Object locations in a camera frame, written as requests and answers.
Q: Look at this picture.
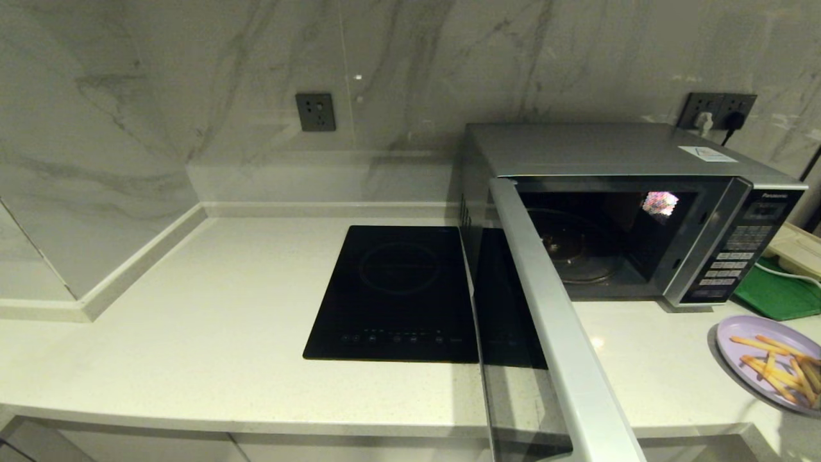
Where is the microwave door with dark glass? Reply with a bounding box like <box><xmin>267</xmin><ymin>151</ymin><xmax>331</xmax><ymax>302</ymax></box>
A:
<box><xmin>471</xmin><ymin>178</ymin><xmax>647</xmax><ymax>462</ymax></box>

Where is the purple oval plate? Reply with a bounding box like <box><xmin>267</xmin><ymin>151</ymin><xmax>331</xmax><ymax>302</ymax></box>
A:
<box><xmin>715</xmin><ymin>314</ymin><xmax>821</xmax><ymax>418</ymax></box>

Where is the silver microwave oven body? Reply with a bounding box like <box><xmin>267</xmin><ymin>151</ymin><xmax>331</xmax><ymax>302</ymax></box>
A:
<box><xmin>457</xmin><ymin>123</ymin><xmax>809</xmax><ymax>313</ymax></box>

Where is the black glass induction cooktop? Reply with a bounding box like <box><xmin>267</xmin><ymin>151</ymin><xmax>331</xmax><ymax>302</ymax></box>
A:
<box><xmin>303</xmin><ymin>225</ymin><xmax>480</xmax><ymax>364</ymax></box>

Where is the black power plug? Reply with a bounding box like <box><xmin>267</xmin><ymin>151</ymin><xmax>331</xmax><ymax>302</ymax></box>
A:
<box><xmin>722</xmin><ymin>113</ymin><xmax>746</xmax><ymax>147</ymax></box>

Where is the green plastic cutting board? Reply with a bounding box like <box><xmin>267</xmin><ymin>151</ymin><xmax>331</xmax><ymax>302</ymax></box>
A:
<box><xmin>733</xmin><ymin>257</ymin><xmax>821</xmax><ymax>321</ymax></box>

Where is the beige plastic power strip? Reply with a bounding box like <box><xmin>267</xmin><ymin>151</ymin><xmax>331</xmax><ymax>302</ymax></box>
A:
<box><xmin>766</xmin><ymin>223</ymin><xmax>821</xmax><ymax>280</ymax></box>

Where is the grey single wall socket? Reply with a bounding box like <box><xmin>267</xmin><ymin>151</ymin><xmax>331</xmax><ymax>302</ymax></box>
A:
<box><xmin>296</xmin><ymin>93</ymin><xmax>337</xmax><ymax>133</ymax></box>

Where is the grey double wall socket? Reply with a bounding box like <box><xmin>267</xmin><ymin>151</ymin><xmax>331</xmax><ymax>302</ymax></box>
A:
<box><xmin>679</xmin><ymin>92</ymin><xmax>758</xmax><ymax>131</ymax></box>

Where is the white power cable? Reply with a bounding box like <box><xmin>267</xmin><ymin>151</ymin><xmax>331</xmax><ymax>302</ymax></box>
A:
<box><xmin>756</xmin><ymin>262</ymin><xmax>821</xmax><ymax>282</ymax></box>

